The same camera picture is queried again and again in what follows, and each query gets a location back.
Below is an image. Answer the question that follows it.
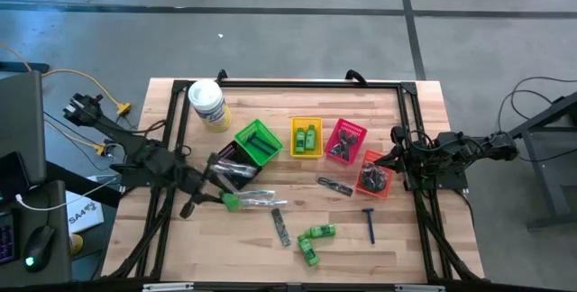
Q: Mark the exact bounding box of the black monitor base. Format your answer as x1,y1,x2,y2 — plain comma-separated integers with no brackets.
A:
0,151,35,205

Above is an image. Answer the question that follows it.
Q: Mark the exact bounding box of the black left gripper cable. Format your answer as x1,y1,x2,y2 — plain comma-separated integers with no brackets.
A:
133,119,168,138

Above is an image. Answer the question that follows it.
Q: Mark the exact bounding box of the dark side desk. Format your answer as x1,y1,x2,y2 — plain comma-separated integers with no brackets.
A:
0,178,73,288

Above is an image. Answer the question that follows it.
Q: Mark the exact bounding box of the black aluminium table frame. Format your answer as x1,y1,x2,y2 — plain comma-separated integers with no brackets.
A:
102,78,486,284

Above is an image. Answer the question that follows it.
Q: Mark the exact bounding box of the Lysol wipes canister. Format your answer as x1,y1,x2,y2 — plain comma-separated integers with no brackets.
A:
188,78,233,133

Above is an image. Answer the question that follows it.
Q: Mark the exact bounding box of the white printed paper sheet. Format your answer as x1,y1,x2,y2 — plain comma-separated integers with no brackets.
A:
65,190,105,234

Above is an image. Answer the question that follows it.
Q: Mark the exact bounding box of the orange plastic basket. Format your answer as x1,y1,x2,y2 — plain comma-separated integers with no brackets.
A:
354,149,394,199

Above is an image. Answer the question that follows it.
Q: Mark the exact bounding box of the black floor cable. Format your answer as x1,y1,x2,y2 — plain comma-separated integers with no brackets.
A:
498,75,577,162

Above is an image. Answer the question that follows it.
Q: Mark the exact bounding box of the green plastic basket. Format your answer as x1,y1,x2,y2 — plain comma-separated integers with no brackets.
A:
234,118,285,167

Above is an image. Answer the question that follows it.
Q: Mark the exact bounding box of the black keyboard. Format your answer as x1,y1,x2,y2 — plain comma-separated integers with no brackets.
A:
0,210,19,266

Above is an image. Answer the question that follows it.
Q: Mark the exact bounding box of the round black hairbrush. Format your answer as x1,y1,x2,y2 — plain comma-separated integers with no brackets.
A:
360,160,384,185
362,168,389,194

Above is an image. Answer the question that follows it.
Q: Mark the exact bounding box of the red plastic basket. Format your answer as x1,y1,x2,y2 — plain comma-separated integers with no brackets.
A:
324,118,369,166

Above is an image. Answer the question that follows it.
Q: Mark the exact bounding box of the blue disposable razor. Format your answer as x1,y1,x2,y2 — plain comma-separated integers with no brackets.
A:
252,137,279,156
361,207,377,245
245,132,277,151

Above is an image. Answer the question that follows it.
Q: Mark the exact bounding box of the black side table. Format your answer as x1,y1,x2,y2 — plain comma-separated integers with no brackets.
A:
497,91,577,230

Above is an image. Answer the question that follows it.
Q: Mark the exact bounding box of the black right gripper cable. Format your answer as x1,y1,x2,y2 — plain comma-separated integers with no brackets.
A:
403,128,436,151

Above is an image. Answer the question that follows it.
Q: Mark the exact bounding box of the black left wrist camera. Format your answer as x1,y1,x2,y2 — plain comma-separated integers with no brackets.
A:
169,165,195,192

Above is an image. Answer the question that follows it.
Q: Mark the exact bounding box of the yellow plastic basket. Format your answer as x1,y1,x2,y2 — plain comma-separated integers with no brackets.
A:
290,116,325,160

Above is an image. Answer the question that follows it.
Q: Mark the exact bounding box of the black floor bar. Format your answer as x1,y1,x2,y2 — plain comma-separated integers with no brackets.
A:
0,60,51,75

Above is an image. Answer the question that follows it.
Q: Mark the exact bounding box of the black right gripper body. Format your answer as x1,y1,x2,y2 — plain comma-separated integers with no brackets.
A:
389,125,416,192

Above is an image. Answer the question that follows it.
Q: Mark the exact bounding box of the black plastic basket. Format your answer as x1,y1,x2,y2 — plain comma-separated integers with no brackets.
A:
209,140,262,192

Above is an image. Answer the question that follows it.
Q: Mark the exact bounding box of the yellow round object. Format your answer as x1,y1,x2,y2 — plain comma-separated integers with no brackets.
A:
69,233,86,256

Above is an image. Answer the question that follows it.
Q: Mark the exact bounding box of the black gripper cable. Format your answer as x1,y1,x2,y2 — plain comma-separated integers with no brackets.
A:
133,119,168,138
403,128,436,151

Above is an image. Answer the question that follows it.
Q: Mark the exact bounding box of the silver table bracket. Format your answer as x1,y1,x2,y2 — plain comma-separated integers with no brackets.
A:
394,284,446,292
142,282,195,292

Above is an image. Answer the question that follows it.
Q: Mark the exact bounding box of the black computer mouse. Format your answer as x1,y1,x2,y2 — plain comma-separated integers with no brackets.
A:
22,224,58,273

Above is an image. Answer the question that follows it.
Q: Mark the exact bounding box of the grey computer monitor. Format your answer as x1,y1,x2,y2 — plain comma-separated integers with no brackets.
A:
0,69,48,185

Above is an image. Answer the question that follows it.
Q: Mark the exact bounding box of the orange cable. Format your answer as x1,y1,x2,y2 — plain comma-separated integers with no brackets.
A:
0,41,133,116
43,119,108,156

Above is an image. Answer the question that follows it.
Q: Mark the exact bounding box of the white cable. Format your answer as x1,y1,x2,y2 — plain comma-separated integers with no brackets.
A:
15,177,118,212

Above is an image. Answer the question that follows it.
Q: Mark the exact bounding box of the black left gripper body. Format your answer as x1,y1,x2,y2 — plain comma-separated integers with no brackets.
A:
179,152,221,219

